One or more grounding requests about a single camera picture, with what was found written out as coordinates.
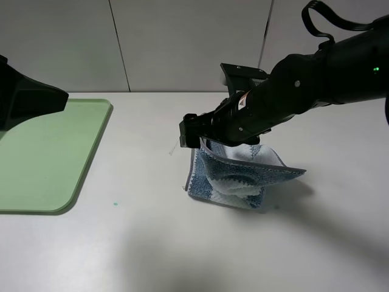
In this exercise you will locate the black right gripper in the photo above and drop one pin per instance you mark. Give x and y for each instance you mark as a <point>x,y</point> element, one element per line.
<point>240,119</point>

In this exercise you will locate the blue white striped towel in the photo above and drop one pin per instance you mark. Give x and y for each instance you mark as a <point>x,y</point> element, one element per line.
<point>236,176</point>

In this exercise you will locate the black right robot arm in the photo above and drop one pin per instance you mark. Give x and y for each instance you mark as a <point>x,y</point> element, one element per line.
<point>350,65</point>

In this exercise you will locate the light green plastic tray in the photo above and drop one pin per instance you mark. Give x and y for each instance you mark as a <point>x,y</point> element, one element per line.
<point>44,161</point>

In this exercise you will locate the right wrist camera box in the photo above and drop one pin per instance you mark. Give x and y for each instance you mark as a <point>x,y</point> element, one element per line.
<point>241,78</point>

